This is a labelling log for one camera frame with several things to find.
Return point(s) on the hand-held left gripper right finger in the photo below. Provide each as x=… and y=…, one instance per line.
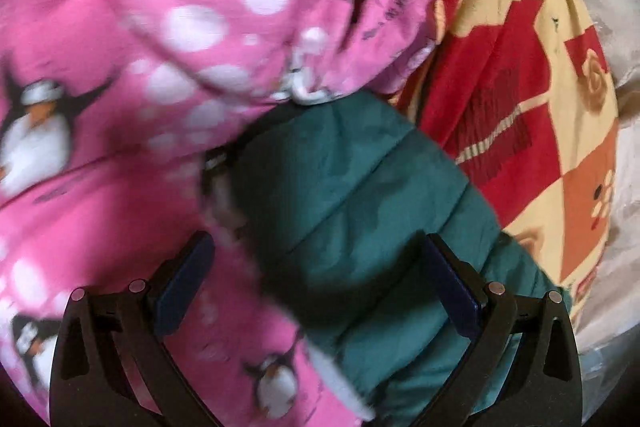
x=456, y=294

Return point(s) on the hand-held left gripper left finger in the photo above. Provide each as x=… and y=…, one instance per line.
x=184, y=284

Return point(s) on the green puffer jacket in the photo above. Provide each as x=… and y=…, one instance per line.
x=350, y=207

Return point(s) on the red yellow patchwork blanket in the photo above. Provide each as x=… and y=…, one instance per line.
x=500, y=82

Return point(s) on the pink penguin print blanket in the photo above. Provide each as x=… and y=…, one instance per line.
x=125, y=32

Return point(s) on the off-white ribbed bedspread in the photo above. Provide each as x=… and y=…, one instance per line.
x=602, y=7

